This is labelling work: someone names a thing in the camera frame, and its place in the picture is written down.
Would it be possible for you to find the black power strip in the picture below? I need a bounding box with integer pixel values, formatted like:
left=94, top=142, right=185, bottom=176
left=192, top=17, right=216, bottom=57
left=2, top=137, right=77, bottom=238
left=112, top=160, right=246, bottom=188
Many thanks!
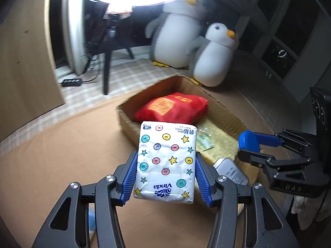
left=61, top=78, right=83, bottom=87

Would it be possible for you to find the large penguin plush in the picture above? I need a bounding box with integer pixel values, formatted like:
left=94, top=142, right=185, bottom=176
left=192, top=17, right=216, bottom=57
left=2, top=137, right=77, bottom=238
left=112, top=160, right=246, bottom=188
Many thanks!
left=145, top=0, right=215, bottom=69

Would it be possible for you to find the white tube with teal caps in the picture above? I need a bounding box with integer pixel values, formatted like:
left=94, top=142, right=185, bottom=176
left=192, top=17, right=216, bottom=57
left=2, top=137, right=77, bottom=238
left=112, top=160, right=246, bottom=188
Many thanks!
left=88, top=207, right=97, bottom=234

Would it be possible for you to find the small penguin plush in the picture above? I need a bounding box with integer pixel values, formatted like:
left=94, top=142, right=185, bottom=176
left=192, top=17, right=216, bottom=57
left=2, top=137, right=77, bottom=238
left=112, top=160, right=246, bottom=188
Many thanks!
left=189, top=23, right=240, bottom=88

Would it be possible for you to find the yellow packet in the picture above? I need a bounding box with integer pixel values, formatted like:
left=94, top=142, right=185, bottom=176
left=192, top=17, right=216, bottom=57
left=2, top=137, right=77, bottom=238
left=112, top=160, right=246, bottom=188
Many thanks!
left=195, top=120, right=240, bottom=166

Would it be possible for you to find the black power cable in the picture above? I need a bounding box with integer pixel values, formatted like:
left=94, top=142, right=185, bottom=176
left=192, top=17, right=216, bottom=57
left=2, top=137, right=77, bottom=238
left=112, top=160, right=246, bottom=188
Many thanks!
left=81, top=54, right=100, bottom=83

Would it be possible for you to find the star-printed white tissue pack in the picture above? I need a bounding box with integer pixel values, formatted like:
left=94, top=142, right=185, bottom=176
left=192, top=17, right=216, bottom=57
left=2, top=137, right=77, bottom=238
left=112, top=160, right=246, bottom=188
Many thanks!
left=133, top=121, right=198, bottom=204

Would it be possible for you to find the black tripod stand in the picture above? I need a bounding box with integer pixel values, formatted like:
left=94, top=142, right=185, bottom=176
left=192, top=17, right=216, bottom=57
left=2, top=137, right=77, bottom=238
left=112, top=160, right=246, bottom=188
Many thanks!
left=85, top=15, right=135, bottom=96

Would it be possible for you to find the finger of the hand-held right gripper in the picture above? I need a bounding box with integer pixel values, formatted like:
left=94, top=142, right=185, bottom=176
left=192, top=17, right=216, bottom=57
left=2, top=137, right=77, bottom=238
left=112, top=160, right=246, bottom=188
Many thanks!
left=255, top=129, right=314, bottom=158
left=237, top=148, right=317, bottom=186

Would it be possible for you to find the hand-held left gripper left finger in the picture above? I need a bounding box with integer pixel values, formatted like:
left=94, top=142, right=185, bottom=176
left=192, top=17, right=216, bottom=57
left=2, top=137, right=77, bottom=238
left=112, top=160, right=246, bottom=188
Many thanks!
left=31, top=150, right=139, bottom=248

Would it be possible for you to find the white tin box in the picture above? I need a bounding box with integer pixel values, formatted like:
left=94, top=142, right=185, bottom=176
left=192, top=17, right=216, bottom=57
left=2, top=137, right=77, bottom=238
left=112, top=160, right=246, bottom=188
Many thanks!
left=215, top=157, right=249, bottom=186

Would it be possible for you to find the red snack packet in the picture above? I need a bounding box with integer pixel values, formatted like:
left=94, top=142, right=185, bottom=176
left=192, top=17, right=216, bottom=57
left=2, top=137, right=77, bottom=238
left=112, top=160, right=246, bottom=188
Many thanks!
left=134, top=92, right=209, bottom=124

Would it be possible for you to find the dark glass cabinet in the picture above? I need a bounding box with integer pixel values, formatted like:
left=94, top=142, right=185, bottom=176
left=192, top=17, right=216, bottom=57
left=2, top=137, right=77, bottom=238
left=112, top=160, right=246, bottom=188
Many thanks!
left=233, top=0, right=331, bottom=104

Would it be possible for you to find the cardboard box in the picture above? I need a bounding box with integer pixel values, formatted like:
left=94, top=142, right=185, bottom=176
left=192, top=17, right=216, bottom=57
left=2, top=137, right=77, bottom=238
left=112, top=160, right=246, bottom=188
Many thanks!
left=116, top=75, right=262, bottom=215

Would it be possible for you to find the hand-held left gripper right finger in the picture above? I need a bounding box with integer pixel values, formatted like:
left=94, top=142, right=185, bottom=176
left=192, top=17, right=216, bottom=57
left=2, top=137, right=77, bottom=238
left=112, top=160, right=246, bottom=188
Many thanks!
left=195, top=151, right=300, bottom=248

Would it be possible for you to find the wooden panel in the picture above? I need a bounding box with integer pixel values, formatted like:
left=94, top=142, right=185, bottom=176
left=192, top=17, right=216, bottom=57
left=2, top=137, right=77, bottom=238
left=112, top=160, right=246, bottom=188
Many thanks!
left=0, top=0, right=65, bottom=142

